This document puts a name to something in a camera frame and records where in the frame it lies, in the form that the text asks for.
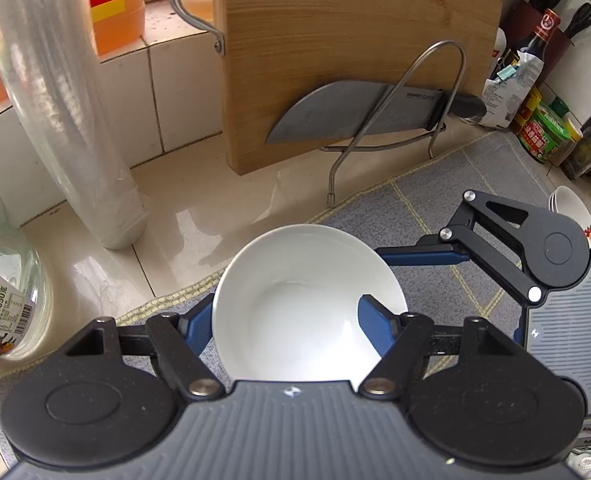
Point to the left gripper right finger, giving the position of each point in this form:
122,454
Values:
378,323

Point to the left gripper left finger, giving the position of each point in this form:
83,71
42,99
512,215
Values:
195,326

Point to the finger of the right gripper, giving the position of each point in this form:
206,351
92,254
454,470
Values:
428,255

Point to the large white fruit plate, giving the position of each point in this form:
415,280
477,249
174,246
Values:
565,201

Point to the white bowl floral outside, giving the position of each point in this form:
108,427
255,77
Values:
286,307

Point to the blue grey table towel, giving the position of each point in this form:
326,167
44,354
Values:
202,214

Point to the green glass bottle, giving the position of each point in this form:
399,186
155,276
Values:
579,161

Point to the green lidded sauce jar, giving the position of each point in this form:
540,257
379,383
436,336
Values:
543,134

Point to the yellow lidded spice jar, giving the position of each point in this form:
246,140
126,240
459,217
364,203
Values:
574,130

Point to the white plastic food bag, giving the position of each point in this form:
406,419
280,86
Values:
500,98

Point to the clear glass jar label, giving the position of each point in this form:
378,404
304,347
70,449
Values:
25,295

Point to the dark soy sauce bottle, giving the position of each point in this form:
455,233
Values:
526,58

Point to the dark red knife block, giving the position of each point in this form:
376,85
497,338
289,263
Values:
533,26

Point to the bamboo cutting board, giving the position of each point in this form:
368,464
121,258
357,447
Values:
277,51

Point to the orange oil bottle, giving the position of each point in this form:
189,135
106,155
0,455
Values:
117,23

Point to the clear plastic wrap roll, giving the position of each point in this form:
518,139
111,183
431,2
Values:
51,71

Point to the metal wire rack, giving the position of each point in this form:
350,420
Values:
388,106

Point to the kitchen knife black handle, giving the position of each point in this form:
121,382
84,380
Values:
337,111

